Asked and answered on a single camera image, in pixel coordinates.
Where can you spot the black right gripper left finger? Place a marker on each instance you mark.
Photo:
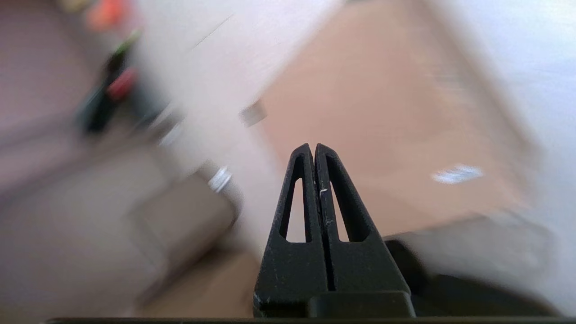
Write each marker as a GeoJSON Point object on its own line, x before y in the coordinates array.
{"type": "Point", "coordinates": [292, 270]}

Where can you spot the black dustpan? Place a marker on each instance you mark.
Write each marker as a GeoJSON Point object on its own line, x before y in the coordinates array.
{"type": "Point", "coordinates": [101, 108]}

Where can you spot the dark toy eggplant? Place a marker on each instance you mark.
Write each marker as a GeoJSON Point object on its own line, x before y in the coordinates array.
{"type": "Point", "coordinates": [123, 49]}

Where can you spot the brown plastic trash bin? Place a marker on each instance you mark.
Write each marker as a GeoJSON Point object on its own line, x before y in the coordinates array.
{"type": "Point", "coordinates": [112, 225]}

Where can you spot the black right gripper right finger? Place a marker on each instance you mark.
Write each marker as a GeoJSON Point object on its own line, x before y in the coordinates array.
{"type": "Point", "coordinates": [364, 270]}

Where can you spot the orange toy mango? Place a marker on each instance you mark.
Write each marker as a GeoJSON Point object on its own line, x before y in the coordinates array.
{"type": "Point", "coordinates": [105, 13]}

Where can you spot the brown cardboard shoe box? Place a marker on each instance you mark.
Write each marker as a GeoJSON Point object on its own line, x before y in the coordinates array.
{"type": "Point", "coordinates": [382, 126]}

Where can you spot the red round toy fruit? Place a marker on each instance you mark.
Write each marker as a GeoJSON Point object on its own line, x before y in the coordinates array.
{"type": "Point", "coordinates": [121, 84]}

